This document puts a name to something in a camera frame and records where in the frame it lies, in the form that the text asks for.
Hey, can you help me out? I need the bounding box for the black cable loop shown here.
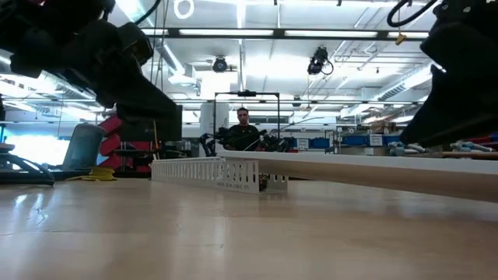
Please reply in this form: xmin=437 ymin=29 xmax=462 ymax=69
xmin=0 ymin=142 xmax=56 ymax=187

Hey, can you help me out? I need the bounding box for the black overhead light bar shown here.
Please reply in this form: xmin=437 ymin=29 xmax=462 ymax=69
xmin=139 ymin=26 xmax=431 ymax=40

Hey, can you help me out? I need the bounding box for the black ceiling camera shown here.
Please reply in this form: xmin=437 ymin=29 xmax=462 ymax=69
xmin=306 ymin=45 xmax=335 ymax=76
xmin=211 ymin=55 xmax=230 ymax=74

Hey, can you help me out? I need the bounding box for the black monitor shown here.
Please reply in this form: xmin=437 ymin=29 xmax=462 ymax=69
xmin=121 ymin=103 xmax=184 ymax=143

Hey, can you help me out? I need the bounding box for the grey waste bin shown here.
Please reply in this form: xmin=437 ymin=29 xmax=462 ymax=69
xmin=61 ymin=123 xmax=107 ymax=171

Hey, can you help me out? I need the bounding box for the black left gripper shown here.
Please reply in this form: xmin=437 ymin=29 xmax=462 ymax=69
xmin=8 ymin=21 xmax=179 ymax=122

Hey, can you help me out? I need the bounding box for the white duct cover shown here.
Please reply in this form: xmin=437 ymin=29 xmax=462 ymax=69
xmin=216 ymin=150 xmax=498 ymax=205

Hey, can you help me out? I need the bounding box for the person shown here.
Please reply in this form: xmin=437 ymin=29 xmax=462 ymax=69
xmin=223 ymin=107 xmax=266 ymax=152

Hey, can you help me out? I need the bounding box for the red bin shelf rack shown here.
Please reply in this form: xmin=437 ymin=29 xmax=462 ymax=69
xmin=98 ymin=115 xmax=153 ymax=174

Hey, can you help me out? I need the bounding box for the white slotted cable duct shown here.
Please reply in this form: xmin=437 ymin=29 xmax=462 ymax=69
xmin=150 ymin=156 xmax=289 ymax=195

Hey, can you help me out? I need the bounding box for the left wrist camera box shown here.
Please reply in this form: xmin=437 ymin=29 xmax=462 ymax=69
xmin=116 ymin=22 xmax=155 ymax=66

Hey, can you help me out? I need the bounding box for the blue storage bin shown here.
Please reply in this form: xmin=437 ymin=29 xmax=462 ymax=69
xmin=341 ymin=133 xmax=404 ymax=147
xmin=288 ymin=137 xmax=332 ymax=149

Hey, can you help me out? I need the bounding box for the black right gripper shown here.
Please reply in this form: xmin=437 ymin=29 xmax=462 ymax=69
xmin=399 ymin=0 xmax=498 ymax=149

